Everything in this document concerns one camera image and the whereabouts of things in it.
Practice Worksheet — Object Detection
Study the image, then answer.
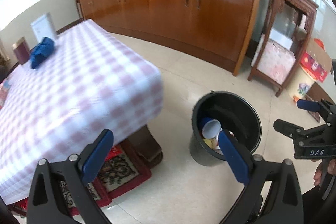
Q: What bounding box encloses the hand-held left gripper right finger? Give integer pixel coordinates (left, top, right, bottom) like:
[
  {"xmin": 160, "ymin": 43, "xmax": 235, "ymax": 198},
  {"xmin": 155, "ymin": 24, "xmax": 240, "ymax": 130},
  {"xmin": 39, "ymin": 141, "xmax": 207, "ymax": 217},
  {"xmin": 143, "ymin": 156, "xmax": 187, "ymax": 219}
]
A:
[{"xmin": 218, "ymin": 130, "xmax": 305, "ymax": 224}]

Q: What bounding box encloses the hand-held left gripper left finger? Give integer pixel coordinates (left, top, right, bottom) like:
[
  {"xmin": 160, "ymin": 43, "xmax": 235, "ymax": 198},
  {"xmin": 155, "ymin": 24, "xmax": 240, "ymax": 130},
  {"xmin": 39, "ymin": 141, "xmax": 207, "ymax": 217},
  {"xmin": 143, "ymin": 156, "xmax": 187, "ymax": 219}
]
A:
[{"xmin": 26, "ymin": 129, "xmax": 114, "ymax": 224}]

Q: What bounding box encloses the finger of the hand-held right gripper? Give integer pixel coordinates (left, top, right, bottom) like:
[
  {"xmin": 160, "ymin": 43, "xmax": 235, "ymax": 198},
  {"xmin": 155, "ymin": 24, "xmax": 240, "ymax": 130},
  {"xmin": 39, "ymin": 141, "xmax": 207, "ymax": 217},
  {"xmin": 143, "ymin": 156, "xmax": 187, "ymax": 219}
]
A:
[
  {"xmin": 297, "ymin": 98, "xmax": 336, "ymax": 125},
  {"xmin": 273, "ymin": 119, "xmax": 336, "ymax": 148}
]

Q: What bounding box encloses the yellow wrapper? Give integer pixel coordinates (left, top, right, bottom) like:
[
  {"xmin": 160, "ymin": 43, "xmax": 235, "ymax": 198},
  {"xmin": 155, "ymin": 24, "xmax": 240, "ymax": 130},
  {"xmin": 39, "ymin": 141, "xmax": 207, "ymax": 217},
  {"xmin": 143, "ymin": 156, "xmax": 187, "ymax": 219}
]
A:
[{"xmin": 203, "ymin": 137, "xmax": 219, "ymax": 149}]

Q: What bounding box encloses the blue paper cup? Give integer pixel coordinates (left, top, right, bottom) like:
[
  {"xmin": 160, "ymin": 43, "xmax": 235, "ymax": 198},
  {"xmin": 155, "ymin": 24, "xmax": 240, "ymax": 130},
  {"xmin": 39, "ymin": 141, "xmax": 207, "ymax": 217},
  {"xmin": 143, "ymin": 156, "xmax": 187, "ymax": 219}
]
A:
[
  {"xmin": 202, "ymin": 119, "xmax": 223, "ymax": 139},
  {"xmin": 200, "ymin": 116, "xmax": 214, "ymax": 136}
]

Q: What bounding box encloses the black plastic bucket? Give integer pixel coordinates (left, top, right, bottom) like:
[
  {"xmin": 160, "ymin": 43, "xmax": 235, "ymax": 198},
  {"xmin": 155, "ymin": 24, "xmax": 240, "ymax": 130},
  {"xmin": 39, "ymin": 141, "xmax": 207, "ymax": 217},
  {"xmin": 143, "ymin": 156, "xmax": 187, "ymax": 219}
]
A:
[{"xmin": 189, "ymin": 91, "xmax": 262, "ymax": 167}]

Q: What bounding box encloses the person's right hand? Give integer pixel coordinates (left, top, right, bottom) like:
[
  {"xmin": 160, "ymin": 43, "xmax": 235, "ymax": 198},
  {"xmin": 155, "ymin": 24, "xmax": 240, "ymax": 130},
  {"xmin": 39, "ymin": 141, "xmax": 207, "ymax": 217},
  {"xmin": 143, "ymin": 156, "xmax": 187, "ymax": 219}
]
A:
[{"xmin": 314, "ymin": 160, "xmax": 336, "ymax": 187}]

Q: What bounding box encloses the brown doormat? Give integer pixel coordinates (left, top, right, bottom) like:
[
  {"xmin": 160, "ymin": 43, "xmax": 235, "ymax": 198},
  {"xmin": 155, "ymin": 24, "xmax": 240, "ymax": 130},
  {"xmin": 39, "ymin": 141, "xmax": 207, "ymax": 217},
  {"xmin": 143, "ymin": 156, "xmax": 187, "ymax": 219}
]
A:
[{"xmin": 306, "ymin": 82, "xmax": 336, "ymax": 123}]

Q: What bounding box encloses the cream floral printed bucket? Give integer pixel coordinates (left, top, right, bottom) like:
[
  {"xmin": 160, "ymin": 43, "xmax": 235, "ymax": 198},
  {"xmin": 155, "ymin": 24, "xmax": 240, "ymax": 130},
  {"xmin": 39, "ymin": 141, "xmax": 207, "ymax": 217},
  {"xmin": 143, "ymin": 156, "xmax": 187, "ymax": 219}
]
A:
[{"xmin": 287, "ymin": 67, "xmax": 319, "ymax": 100}]

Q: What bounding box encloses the red patterned rug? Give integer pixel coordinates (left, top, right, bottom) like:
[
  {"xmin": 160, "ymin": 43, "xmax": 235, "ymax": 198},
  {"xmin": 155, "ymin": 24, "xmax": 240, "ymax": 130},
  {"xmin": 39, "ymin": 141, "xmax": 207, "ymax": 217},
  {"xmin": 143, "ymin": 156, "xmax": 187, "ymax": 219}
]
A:
[{"xmin": 10, "ymin": 144, "xmax": 153, "ymax": 218}]

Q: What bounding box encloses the red printed cardboard carton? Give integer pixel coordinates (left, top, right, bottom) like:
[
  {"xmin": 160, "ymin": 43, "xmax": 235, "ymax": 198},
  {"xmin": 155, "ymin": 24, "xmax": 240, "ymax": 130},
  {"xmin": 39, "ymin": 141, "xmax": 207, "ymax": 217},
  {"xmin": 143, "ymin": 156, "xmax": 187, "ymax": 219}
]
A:
[{"xmin": 300, "ymin": 39, "xmax": 333, "ymax": 83}]

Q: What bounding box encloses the dark wooden table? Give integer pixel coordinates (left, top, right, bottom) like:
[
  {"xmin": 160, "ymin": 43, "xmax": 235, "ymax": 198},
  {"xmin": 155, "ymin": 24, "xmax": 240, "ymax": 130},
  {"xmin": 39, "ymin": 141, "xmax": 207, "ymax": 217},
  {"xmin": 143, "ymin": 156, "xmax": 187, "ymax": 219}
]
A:
[{"xmin": 119, "ymin": 124, "xmax": 164, "ymax": 169}]

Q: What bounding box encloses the carved wooden side stand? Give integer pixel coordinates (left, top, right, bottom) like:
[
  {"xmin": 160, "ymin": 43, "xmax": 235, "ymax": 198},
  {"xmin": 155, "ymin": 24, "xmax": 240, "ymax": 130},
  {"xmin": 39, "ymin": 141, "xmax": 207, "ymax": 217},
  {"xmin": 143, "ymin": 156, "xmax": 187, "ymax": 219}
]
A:
[{"xmin": 247, "ymin": 0, "xmax": 319, "ymax": 98}]

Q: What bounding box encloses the pink floral cushion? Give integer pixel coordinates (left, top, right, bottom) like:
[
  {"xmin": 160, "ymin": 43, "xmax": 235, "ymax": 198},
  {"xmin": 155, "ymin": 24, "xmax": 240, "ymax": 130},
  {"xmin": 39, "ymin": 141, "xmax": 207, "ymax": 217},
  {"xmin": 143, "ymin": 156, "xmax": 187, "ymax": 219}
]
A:
[{"xmin": 253, "ymin": 34, "xmax": 297, "ymax": 83}]

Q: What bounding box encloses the white flat box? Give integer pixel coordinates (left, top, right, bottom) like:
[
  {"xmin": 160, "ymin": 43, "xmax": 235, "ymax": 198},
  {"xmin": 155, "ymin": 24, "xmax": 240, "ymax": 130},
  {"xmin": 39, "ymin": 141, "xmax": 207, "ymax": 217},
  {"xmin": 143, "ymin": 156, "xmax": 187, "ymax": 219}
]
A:
[{"xmin": 269, "ymin": 28, "xmax": 294, "ymax": 49}]

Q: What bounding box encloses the table with checkered cloth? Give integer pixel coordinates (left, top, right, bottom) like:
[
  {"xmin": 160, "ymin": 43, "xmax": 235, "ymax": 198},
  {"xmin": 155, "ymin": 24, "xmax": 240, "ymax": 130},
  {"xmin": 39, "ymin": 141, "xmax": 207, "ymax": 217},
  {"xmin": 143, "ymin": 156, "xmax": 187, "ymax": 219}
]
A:
[{"xmin": 0, "ymin": 19, "xmax": 164, "ymax": 206}]

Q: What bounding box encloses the pink printed packet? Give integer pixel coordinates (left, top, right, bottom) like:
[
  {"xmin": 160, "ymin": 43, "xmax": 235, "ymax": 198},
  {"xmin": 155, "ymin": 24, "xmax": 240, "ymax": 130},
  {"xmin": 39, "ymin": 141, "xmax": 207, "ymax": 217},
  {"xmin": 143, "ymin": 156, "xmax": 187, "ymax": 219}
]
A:
[{"xmin": 0, "ymin": 77, "xmax": 11, "ymax": 109}]

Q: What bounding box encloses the blue folded cloth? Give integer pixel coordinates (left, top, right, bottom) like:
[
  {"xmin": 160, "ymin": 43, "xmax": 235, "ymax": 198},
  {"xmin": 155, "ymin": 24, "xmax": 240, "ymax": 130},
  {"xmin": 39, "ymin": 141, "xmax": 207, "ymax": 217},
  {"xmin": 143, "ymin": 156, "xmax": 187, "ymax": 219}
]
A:
[{"xmin": 30, "ymin": 37, "xmax": 55, "ymax": 69}]

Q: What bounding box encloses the maroon box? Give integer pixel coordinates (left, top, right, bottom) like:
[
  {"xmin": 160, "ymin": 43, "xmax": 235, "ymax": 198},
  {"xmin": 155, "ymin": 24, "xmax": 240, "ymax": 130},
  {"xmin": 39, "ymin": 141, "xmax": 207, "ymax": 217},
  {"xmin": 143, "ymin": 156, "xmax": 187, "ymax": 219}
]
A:
[{"xmin": 12, "ymin": 36, "xmax": 30, "ymax": 65}]

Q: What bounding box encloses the brown wooden sideboard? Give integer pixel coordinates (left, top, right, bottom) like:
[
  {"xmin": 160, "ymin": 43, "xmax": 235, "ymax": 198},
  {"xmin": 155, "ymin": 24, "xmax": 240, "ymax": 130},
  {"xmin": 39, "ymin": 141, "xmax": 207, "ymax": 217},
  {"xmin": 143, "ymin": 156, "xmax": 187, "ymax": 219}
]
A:
[{"xmin": 75, "ymin": 0, "xmax": 263, "ymax": 76}]

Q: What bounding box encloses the white picture frame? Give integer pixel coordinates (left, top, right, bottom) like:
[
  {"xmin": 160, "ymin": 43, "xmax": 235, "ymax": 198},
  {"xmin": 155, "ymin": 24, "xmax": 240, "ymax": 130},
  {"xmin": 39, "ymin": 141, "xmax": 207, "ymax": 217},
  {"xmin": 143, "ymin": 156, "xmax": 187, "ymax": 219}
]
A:
[{"xmin": 31, "ymin": 13, "xmax": 57, "ymax": 42}]

